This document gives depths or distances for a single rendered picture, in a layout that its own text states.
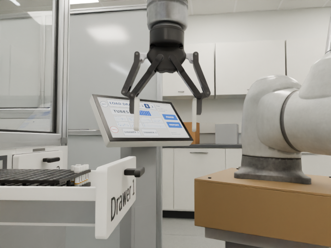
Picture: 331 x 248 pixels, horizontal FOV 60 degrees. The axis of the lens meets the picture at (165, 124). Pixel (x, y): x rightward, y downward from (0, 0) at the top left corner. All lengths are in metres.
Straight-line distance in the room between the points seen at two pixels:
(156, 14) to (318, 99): 0.38
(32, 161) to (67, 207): 0.45
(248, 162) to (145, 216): 0.90
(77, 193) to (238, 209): 0.37
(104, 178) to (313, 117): 0.44
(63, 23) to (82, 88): 1.28
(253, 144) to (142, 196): 0.90
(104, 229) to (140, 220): 1.11
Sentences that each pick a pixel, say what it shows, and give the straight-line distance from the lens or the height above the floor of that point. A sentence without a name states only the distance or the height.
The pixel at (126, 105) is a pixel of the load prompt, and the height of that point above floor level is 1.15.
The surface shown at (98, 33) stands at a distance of 2.53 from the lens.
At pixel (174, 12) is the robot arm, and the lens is 0.62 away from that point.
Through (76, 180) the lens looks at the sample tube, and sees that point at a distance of 0.64.
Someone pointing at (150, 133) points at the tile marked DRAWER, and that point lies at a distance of 1.46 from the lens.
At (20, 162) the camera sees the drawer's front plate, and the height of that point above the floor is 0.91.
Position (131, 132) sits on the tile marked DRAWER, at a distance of 1.40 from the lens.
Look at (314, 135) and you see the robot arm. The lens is 0.67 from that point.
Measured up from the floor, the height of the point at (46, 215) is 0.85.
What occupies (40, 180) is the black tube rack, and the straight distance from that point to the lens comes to 0.55.
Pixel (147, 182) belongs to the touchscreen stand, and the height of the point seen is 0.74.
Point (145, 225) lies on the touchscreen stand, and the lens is 1.60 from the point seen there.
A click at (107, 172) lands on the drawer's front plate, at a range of 0.45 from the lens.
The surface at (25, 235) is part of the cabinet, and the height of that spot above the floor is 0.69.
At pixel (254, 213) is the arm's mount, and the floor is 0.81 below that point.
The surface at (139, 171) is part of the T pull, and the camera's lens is 0.55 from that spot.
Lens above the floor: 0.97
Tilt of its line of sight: 3 degrees up
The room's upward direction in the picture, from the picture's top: straight up
